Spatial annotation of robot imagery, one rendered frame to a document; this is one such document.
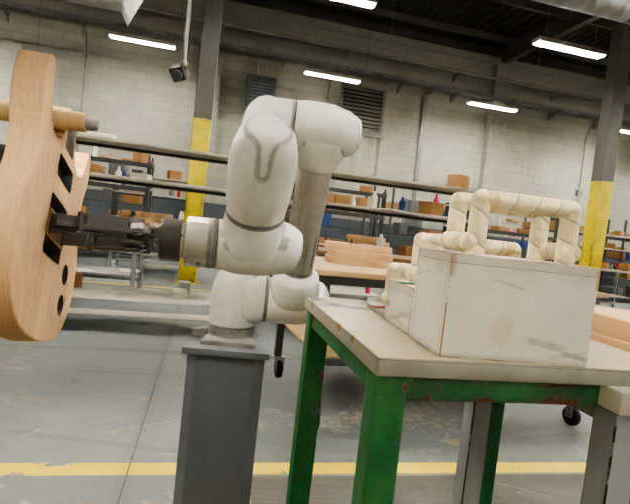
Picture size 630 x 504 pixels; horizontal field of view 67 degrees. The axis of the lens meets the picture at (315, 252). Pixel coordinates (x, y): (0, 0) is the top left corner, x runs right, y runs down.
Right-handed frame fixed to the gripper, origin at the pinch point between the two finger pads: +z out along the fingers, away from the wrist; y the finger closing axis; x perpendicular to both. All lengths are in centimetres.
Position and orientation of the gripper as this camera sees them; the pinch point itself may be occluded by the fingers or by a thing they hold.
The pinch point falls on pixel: (57, 229)
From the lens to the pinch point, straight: 91.2
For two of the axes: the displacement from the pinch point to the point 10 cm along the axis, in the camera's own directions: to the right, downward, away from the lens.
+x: 0.2, -9.6, 2.7
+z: -9.7, -0.8, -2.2
